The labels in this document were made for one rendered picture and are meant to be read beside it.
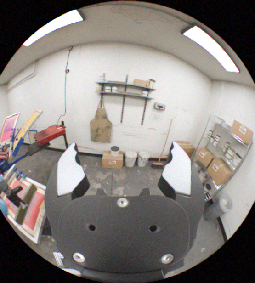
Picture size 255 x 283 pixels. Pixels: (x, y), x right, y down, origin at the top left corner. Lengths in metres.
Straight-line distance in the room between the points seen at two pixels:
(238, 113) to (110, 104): 3.04
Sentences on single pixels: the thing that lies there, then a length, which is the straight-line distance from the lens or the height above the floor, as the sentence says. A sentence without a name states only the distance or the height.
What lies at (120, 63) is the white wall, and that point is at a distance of 2.13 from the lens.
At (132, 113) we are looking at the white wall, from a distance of 2.07.
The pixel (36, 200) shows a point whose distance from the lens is 1.08.
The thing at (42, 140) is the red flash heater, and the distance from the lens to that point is 1.67.
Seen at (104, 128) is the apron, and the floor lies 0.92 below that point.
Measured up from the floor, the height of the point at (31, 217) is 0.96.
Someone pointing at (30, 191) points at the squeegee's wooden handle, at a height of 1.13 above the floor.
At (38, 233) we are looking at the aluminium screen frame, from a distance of 0.95.
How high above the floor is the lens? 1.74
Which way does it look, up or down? 30 degrees down
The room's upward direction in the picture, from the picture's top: 8 degrees clockwise
